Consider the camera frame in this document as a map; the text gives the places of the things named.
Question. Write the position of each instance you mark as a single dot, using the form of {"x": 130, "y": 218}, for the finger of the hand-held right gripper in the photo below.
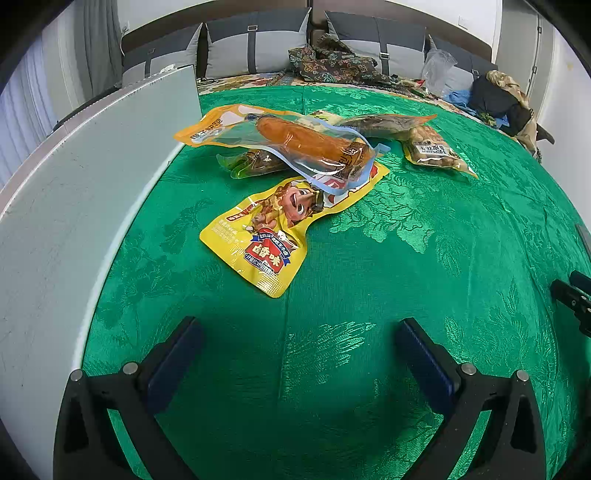
{"x": 575, "y": 300}
{"x": 581, "y": 279}

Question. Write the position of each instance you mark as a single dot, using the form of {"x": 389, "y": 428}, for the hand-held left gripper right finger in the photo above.
{"x": 425, "y": 364}

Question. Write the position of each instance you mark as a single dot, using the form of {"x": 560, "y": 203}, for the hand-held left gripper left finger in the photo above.
{"x": 175, "y": 364}

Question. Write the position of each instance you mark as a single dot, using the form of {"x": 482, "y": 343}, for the yellow cartoon snack packet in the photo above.
{"x": 258, "y": 249}

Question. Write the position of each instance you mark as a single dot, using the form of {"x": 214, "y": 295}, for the white foam box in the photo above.
{"x": 69, "y": 230}

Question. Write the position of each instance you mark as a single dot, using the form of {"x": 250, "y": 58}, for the clear peanut snack packet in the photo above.
{"x": 434, "y": 154}

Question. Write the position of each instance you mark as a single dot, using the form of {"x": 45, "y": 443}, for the green snack packet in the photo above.
{"x": 244, "y": 167}

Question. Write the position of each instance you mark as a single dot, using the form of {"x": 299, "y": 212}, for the gold-edged dark snack packet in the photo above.
{"x": 383, "y": 125}

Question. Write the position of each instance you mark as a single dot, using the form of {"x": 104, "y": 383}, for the orange sausage snack packet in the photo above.
{"x": 295, "y": 138}

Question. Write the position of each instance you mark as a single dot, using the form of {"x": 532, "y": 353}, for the dark wooden chair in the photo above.
{"x": 545, "y": 134}

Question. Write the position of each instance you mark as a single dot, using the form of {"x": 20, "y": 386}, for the blue cloth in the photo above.
{"x": 459, "y": 99}

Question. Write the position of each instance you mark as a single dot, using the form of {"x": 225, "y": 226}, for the grey two-tone pillow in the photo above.
{"x": 369, "y": 41}
{"x": 254, "y": 50}
{"x": 157, "y": 55}
{"x": 461, "y": 69}

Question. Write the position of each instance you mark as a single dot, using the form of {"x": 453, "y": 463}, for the clear plastic bag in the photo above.
{"x": 438, "y": 69}

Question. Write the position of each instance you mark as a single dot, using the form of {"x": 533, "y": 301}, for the sheer white curtain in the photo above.
{"x": 27, "y": 115}

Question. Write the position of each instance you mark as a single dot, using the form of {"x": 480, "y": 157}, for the dark patterned cloth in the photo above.
{"x": 341, "y": 64}

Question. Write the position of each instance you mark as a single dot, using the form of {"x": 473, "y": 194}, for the grey curtain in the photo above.
{"x": 101, "y": 46}

